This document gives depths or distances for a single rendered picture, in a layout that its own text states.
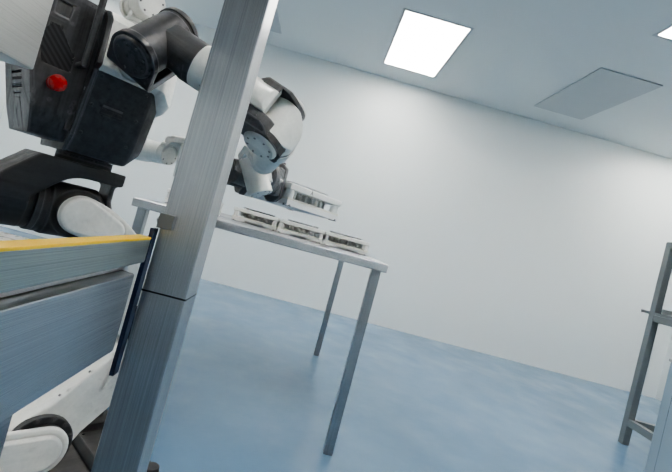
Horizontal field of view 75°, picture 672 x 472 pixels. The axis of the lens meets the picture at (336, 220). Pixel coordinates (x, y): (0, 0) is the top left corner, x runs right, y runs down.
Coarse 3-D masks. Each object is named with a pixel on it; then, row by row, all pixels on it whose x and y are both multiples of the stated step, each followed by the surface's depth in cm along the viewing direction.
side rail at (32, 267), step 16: (144, 240) 55; (0, 256) 29; (16, 256) 31; (32, 256) 33; (48, 256) 35; (64, 256) 38; (80, 256) 40; (96, 256) 43; (112, 256) 47; (128, 256) 52; (144, 256) 57; (0, 272) 30; (16, 272) 32; (32, 272) 34; (48, 272) 36; (64, 272) 38; (80, 272) 41; (0, 288) 30; (16, 288) 32
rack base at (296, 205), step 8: (264, 200) 149; (280, 200) 135; (288, 200) 133; (296, 200) 136; (288, 208) 160; (296, 208) 139; (304, 208) 139; (312, 208) 142; (320, 208) 144; (320, 216) 149; (328, 216) 148; (336, 216) 151
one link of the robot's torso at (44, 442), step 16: (16, 432) 93; (32, 432) 95; (48, 432) 98; (64, 432) 100; (16, 448) 93; (32, 448) 95; (48, 448) 97; (64, 448) 101; (0, 464) 91; (16, 464) 93; (32, 464) 96; (48, 464) 98
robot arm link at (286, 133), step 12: (276, 108) 89; (288, 108) 89; (276, 120) 88; (288, 120) 89; (300, 120) 92; (276, 132) 87; (288, 132) 90; (300, 132) 93; (276, 144) 87; (288, 144) 91; (276, 156) 90; (288, 156) 97; (264, 168) 103
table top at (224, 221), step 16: (144, 208) 180; (160, 208) 181; (224, 224) 183; (240, 224) 196; (272, 240) 184; (288, 240) 185; (304, 240) 214; (336, 256) 186; (352, 256) 187; (368, 256) 234; (384, 272) 188
